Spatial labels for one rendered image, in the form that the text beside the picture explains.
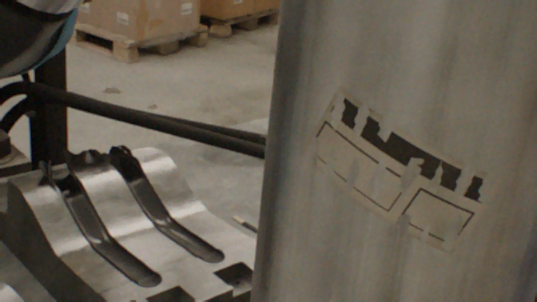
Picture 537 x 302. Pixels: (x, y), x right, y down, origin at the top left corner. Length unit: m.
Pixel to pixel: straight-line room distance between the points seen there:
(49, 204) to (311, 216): 0.93
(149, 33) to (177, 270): 3.94
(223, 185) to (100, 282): 0.51
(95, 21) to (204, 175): 3.72
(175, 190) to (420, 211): 1.02
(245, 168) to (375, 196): 1.35
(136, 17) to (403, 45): 4.68
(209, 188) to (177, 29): 3.70
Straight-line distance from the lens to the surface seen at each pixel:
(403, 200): 0.17
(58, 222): 1.09
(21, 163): 1.56
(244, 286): 1.02
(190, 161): 1.52
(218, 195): 1.39
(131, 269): 1.02
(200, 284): 0.98
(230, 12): 5.59
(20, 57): 0.42
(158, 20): 4.91
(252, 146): 1.53
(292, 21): 0.18
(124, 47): 4.80
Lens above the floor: 1.45
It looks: 24 degrees down
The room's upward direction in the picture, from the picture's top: 6 degrees clockwise
